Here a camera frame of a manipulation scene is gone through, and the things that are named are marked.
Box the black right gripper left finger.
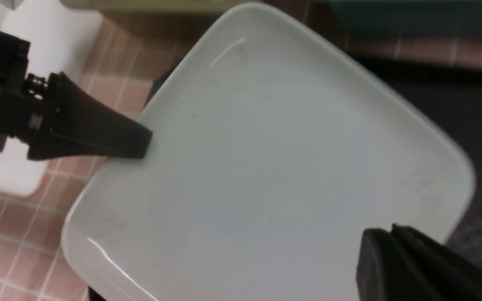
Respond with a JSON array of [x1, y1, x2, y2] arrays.
[[356, 228, 445, 301]]

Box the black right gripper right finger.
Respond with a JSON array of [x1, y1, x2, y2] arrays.
[[392, 224, 482, 301]]

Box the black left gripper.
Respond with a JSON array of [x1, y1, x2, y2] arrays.
[[0, 32, 153, 161]]

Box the white square rice plate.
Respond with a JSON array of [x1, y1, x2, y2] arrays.
[[61, 3, 476, 301]]

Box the large white plastic tub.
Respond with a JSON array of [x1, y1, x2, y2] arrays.
[[0, 0, 103, 197]]

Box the olive green plastic bin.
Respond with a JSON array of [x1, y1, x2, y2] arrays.
[[61, 0, 246, 39]]

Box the black plastic serving tray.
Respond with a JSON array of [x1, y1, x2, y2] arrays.
[[87, 59, 482, 301]]

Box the blue plastic bin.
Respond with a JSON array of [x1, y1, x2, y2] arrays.
[[313, 0, 482, 40]]

